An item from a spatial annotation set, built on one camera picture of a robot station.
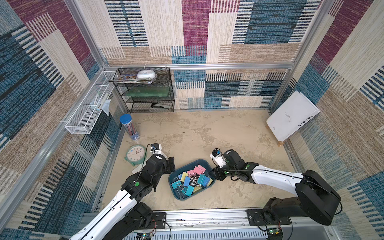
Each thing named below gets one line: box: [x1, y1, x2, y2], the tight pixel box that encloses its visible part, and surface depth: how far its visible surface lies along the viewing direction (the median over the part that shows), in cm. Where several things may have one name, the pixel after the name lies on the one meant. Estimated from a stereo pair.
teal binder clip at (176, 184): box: [171, 180, 182, 189], surface depth 85 cm
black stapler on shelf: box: [150, 103, 171, 109], surface depth 111 cm
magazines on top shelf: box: [108, 74, 155, 84], surface depth 83 cm
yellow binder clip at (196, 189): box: [193, 186, 202, 193], surface depth 83 cm
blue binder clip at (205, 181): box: [202, 176, 210, 187], surface depth 83 cm
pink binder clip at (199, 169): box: [193, 164, 206, 175], surface depth 88 cm
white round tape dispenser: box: [137, 69, 156, 81], surface depth 91 cm
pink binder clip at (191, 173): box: [187, 170, 197, 178], surface depth 88 cm
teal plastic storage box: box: [168, 159, 216, 201], surface depth 85 cm
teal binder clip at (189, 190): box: [185, 185, 195, 197], surface depth 81 cm
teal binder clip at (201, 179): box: [197, 174, 206, 185], surface depth 84 cm
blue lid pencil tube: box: [119, 113, 140, 141], surface depth 96 cm
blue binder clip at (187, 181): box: [183, 176, 191, 187], surface depth 84 cm
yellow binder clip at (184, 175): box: [180, 171, 189, 182], surface depth 86 cm
